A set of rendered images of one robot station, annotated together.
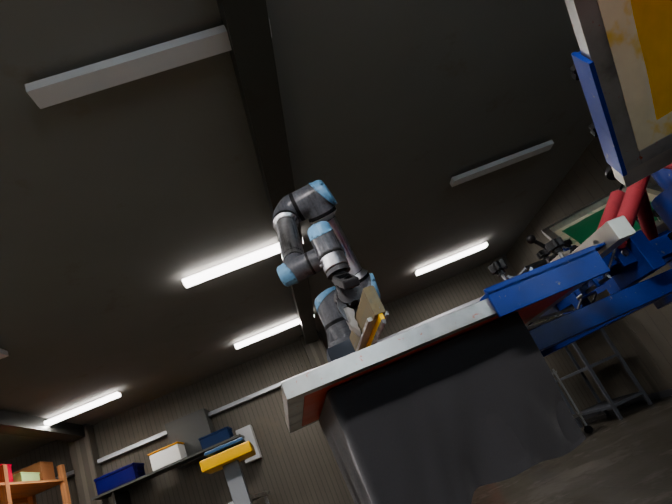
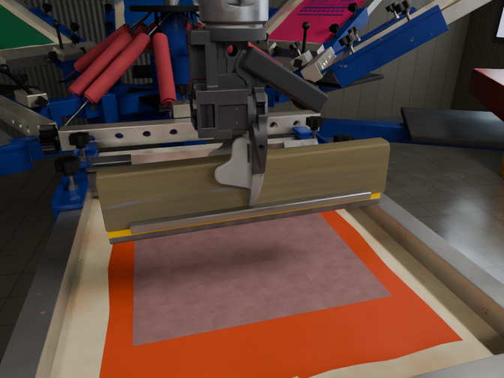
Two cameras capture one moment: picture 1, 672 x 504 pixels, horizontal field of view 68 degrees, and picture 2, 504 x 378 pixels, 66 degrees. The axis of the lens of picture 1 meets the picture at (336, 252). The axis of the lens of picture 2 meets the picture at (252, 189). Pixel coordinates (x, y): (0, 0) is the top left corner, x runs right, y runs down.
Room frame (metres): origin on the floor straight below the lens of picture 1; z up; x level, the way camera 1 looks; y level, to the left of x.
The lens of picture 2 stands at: (1.34, 0.48, 1.31)
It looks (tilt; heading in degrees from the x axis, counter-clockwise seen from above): 25 degrees down; 270
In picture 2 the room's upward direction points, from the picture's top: straight up
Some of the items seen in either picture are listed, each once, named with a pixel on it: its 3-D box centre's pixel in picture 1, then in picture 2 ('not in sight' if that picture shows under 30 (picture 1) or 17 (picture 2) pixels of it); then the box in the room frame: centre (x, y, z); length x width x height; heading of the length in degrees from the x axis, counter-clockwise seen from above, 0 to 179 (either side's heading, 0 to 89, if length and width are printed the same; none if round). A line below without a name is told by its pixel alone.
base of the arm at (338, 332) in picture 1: (342, 333); not in sight; (1.92, 0.11, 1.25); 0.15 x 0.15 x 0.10
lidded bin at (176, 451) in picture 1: (168, 456); not in sight; (7.34, 3.46, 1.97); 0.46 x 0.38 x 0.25; 100
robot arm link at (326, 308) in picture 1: (332, 306); not in sight; (1.92, 0.10, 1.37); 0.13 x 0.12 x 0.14; 86
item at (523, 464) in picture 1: (475, 441); not in sight; (1.15, -0.10, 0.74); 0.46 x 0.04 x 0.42; 104
